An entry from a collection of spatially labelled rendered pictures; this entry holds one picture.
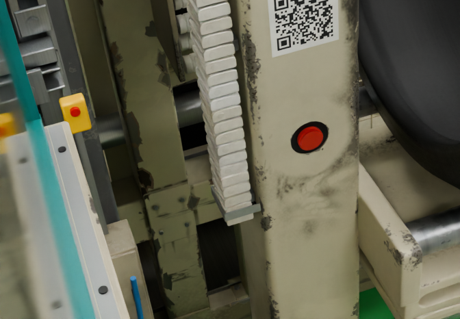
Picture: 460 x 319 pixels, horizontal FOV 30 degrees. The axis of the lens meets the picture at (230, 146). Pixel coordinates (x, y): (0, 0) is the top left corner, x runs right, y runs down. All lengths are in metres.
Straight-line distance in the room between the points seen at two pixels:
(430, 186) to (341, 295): 0.22
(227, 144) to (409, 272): 0.26
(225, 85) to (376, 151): 0.49
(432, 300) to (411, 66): 0.35
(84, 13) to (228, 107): 0.79
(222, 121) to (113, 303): 0.42
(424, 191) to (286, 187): 0.33
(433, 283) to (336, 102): 0.27
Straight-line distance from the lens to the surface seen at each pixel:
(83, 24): 1.69
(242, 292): 2.04
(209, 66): 0.89
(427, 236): 1.07
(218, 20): 0.86
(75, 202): 0.63
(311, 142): 0.98
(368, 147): 1.36
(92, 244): 0.60
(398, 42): 1.30
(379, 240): 1.05
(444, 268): 1.11
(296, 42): 0.90
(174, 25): 1.31
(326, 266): 1.14
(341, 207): 1.07
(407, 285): 1.04
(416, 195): 1.28
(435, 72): 1.30
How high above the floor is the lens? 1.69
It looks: 40 degrees down
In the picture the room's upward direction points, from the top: 7 degrees counter-clockwise
